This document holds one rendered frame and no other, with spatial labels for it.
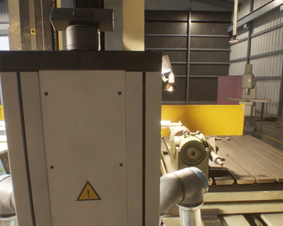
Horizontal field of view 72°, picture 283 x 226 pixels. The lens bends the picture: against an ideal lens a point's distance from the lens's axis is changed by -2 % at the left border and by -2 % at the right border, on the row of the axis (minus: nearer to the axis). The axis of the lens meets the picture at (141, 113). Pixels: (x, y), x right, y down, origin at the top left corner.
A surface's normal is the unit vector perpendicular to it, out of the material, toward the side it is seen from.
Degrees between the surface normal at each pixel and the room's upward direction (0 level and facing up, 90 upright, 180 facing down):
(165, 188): 55
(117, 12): 90
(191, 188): 75
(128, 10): 90
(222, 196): 90
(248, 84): 90
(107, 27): 151
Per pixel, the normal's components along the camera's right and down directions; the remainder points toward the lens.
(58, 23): 0.05, 0.94
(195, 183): 0.45, -0.29
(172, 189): 0.02, -0.40
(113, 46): 0.02, 0.16
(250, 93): -0.57, 0.13
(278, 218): 0.00, -0.99
